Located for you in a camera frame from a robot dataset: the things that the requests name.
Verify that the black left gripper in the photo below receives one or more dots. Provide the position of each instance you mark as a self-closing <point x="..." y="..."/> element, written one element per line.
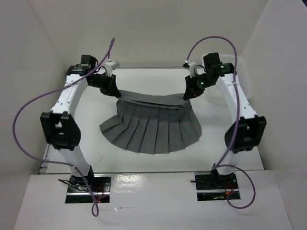
<point x="111" y="88"/>

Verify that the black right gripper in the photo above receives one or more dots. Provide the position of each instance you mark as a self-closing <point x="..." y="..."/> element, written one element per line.
<point x="192" y="91"/>

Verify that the grey skirt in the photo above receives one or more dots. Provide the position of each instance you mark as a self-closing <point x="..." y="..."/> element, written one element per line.
<point x="152" y="124"/>

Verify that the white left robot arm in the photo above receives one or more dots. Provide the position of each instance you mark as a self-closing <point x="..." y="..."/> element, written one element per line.
<point x="59" y="127"/>

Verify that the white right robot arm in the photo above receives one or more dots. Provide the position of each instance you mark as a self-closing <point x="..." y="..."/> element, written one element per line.
<point x="247" y="128"/>

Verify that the white plastic mesh basket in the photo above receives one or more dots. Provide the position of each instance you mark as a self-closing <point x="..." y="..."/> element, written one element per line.
<point x="213" y="95"/>

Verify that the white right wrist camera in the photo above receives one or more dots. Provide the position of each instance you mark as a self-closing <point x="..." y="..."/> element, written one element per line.
<point x="190" y="66"/>

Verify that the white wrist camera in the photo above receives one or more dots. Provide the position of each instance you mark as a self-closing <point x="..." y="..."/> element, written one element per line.
<point x="190" y="66"/>
<point x="110" y="66"/>

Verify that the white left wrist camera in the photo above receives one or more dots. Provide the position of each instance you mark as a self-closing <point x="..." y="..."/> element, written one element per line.
<point x="110" y="66"/>

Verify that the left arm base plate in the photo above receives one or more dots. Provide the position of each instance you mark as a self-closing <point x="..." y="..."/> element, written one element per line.
<point x="78" y="192"/>

